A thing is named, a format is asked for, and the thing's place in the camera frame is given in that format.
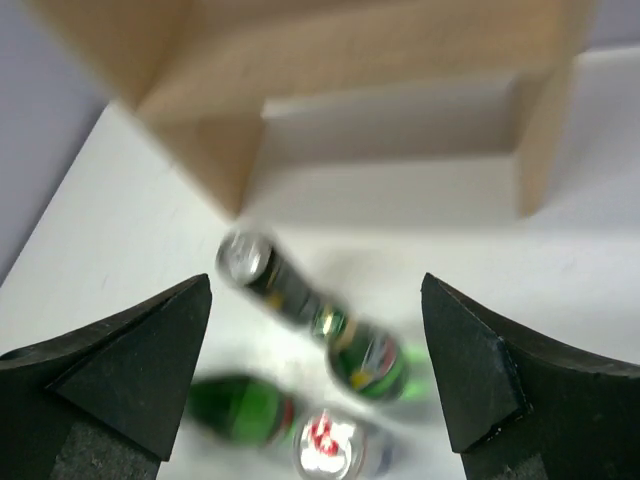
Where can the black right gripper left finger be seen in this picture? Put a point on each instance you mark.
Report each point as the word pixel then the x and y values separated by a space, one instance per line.
pixel 104 401

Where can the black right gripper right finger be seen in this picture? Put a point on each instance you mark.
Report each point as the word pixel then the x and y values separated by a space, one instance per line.
pixel 520 405

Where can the green perrier bottle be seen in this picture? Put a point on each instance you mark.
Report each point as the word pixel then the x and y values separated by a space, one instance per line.
pixel 242 409
pixel 369 360

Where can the blue Red Bull can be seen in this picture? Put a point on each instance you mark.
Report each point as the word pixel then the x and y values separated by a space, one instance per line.
pixel 331 444

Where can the light wooden shelf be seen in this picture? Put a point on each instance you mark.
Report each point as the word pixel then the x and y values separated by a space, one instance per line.
pixel 198 74

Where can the black yellow label can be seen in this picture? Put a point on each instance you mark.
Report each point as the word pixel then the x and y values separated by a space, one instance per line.
pixel 251 261

